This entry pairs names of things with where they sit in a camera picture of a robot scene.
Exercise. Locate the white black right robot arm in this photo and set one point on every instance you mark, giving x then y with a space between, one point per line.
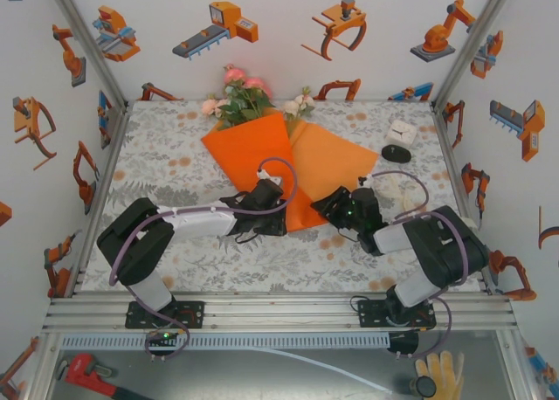
419 286

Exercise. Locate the aluminium frame post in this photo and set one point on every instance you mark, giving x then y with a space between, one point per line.
89 46
471 46

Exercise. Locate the small white square clock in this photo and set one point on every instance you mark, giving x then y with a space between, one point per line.
402 133

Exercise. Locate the peach blossom flower stem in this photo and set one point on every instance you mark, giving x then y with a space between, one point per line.
209 107

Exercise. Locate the red pipe wrench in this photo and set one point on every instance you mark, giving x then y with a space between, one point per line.
80 369

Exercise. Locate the aluminium side rail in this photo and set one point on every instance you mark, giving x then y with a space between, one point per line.
112 157
462 199

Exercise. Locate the aluminium frame cross rails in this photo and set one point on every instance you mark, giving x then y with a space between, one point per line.
284 315

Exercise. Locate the floral printed tablecloth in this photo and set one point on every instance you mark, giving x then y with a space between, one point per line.
262 269

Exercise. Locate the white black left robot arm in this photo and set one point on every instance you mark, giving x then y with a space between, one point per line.
196 221

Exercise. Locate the black oval object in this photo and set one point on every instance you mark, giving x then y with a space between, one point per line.
395 153

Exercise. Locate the black round knob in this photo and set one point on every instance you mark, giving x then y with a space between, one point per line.
424 387

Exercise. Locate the black controller box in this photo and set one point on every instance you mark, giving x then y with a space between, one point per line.
404 343

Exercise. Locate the grey metal shelf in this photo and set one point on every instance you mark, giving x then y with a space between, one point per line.
262 382

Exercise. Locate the orange wrapping paper sheet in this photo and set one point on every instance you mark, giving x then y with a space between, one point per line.
244 155

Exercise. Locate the cream printed ribbon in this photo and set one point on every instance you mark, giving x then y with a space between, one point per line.
404 199

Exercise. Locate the cream bud flower stem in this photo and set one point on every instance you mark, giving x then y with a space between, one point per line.
290 107

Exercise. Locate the yellow work glove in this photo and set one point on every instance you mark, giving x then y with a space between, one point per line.
445 374

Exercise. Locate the circuit board with green light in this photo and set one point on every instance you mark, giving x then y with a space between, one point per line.
163 336

